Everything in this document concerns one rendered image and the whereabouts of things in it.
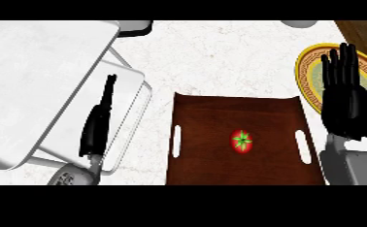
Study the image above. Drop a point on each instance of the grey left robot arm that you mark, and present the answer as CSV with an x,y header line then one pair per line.
x,y
76,174

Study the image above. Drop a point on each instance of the grey and black appliance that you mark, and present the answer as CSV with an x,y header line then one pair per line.
x,y
135,27

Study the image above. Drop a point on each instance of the yellow rimmed plate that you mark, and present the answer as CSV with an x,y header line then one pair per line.
x,y
311,75

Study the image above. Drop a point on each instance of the brown wooden tray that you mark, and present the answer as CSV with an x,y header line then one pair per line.
x,y
239,140

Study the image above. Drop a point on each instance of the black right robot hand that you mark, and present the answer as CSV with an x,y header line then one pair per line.
x,y
345,108

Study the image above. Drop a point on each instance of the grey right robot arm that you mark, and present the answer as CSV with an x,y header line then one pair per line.
x,y
344,161

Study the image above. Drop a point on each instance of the red tomato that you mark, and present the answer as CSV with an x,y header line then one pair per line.
x,y
242,141

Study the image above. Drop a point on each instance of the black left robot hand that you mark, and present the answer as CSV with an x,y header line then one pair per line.
x,y
95,130

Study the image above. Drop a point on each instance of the pale grey round object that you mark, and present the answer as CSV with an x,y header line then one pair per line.
x,y
299,23

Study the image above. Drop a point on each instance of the white tiered rack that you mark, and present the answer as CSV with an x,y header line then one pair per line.
x,y
52,88

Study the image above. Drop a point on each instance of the brown wooden cabinet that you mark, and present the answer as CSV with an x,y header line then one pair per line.
x,y
354,33

